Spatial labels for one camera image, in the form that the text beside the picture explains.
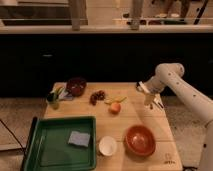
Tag red bowl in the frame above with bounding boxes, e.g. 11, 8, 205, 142
124, 125, 156, 157

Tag blue cloth piece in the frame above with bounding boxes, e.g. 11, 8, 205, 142
59, 91, 74, 101

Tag white small bowl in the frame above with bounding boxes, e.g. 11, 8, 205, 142
98, 136, 117, 157

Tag dark red grapes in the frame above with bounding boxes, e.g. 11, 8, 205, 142
90, 90, 106, 105

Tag yellow banana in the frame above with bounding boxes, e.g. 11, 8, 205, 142
104, 97, 126, 105

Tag green plastic tray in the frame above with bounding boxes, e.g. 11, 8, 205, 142
21, 116, 97, 171

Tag black cable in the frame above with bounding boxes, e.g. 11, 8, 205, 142
0, 118, 28, 161

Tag green cup with utensils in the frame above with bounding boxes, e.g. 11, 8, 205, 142
46, 87, 64, 110

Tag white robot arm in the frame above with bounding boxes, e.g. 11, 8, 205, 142
144, 63, 213, 171

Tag dark maroon bowl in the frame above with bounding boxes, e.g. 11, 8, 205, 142
66, 77, 87, 97

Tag blue sponge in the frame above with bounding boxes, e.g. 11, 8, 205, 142
68, 131, 90, 147

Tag orange apple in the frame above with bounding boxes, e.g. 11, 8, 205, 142
109, 102, 121, 114

